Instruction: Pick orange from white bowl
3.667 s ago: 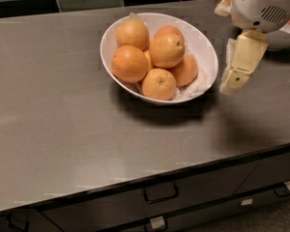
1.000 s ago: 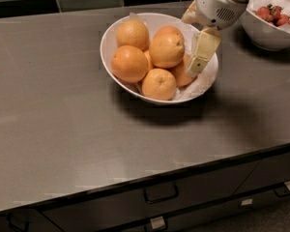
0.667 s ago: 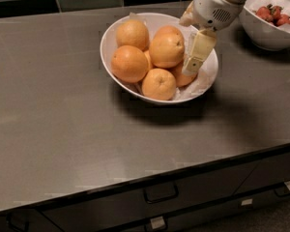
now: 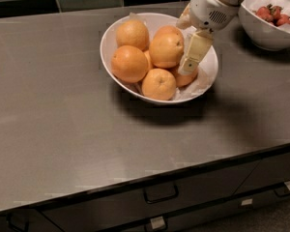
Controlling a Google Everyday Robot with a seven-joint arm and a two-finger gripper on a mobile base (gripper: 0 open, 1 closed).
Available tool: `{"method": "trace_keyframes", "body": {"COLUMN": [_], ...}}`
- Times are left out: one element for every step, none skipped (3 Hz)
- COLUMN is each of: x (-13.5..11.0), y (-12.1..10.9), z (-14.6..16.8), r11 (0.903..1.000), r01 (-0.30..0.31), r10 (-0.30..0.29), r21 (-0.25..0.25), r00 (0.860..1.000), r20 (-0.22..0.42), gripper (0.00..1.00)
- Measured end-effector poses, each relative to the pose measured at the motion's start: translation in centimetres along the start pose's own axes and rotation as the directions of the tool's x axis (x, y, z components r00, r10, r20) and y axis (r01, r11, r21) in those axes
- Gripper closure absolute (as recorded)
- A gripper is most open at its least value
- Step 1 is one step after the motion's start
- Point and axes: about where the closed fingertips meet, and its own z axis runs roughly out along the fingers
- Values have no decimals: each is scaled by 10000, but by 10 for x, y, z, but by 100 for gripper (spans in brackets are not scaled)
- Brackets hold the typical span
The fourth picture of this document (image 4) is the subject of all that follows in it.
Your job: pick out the dark left drawer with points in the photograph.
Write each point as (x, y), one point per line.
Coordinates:
(26, 220)

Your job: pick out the red strawberry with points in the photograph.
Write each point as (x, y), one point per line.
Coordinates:
(276, 12)
(265, 14)

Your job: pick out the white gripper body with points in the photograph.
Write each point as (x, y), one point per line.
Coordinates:
(207, 13)

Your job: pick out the small hidden middle orange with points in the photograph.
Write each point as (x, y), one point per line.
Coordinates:
(150, 64)

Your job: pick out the dark lower drawer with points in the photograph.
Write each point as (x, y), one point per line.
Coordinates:
(235, 205)

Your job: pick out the white bowl with strawberries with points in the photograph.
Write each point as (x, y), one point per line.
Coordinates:
(264, 34)

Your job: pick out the dark drawer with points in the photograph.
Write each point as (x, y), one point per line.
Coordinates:
(131, 208)
(269, 171)
(235, 205)
(26, 220)

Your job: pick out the white bowl with oranges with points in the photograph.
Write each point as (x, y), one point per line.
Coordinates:
(109, 45)

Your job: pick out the dark upper right drawer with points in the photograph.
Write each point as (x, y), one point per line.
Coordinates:
(269, 171)

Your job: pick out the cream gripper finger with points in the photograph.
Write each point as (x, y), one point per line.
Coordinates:
(199, 43)
(183, 21)

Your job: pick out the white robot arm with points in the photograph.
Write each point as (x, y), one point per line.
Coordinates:
(207, 17)

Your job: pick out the dark upper middle drawer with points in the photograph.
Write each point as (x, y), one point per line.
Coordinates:
(131, 208)

